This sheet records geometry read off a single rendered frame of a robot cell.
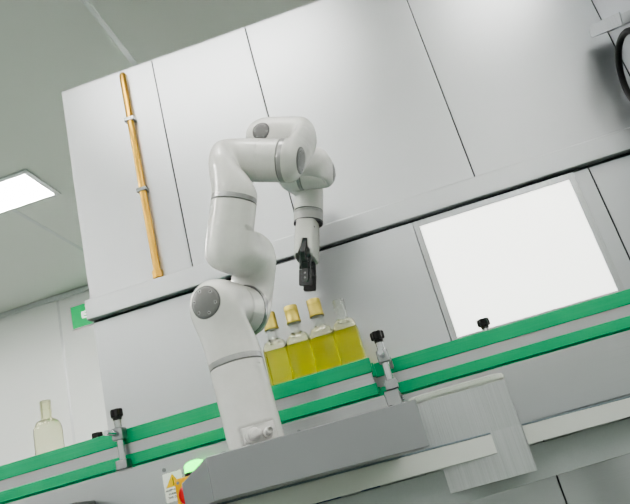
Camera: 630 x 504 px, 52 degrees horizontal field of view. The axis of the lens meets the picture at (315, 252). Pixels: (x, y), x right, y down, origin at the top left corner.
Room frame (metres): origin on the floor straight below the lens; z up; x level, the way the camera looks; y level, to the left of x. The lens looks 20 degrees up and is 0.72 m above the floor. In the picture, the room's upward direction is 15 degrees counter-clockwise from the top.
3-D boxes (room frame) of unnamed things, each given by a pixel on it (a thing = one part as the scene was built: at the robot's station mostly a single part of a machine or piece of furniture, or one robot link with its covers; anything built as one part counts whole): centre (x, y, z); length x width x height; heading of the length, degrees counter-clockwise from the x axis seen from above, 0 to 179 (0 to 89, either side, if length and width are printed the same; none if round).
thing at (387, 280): (1.63, -0.25, 1.15); 0.90 x 0.03 x 0.34; 84
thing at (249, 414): (1.10, 0.17, 0.89); 0.16 x 0.13 x 0.15; 18
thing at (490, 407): (1.30, -0.19, 0.79); 0.27 x 0.17 x 0.08; 174
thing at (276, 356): (1.53, 0.15, 0.99); 0.06 x 0.06 x 0.21; 85
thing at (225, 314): (1.12, 0.18, 1.04); 0.13 x 0.10 x 0.16; 160
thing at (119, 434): (1.40, 0.52, 0.94); 0.07 x 0.04 x 0.13; 174
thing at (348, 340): (1.51, -0.02, 0.99); 0.06 x 0.06 x 0.21; 84
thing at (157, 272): (1.70, 0.45, 1.76); 0.03 x 0.03 x 0.72; 84
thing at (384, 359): (1.38, -0.08, 0.95); 0.17 x 0.03 x 0.12; 174
